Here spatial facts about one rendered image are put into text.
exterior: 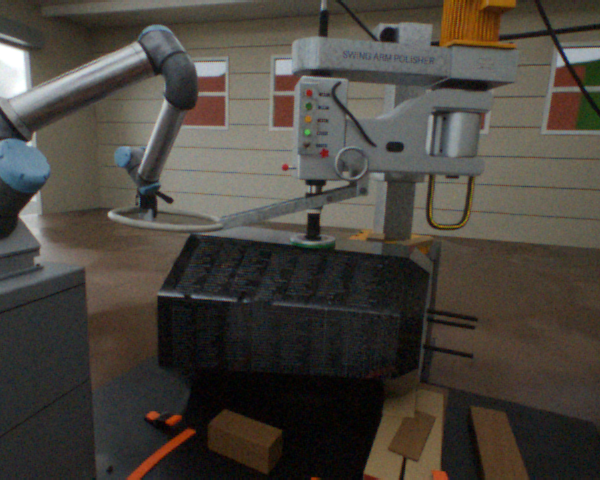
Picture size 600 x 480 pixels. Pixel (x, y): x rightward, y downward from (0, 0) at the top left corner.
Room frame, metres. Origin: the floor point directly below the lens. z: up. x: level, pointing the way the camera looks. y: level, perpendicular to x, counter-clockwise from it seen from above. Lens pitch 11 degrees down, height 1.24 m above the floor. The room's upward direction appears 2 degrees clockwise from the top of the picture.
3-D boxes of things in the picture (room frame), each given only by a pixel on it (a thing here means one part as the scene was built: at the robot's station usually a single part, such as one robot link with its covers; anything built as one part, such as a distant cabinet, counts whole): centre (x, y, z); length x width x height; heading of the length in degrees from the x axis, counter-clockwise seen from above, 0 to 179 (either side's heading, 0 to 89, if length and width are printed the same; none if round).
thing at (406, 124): (1.87, -0.47, 1.35); 0.74 x 0.23 x 0.49; 98
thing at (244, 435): (1.50, 0.18, 0.07); 0.30 x 0.12 x 0.12; 64
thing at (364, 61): (1.88, -0.43, 1.66); 0.96 x 0.25 x 0.17; 98
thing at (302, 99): (1.71, -0.03, 1.42); 0.08 x 0.03 x 0.28; 98
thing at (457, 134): (1.93, -0.74, 1.39); 0.19 x 0.19 x 0.20
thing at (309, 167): (1.84, -0.16, 1.37); 0.36 x 0.22 x 0.45; 98
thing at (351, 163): (1.73, -0.22, 1.25); 0.15 x 0.10 x 0.15; 98
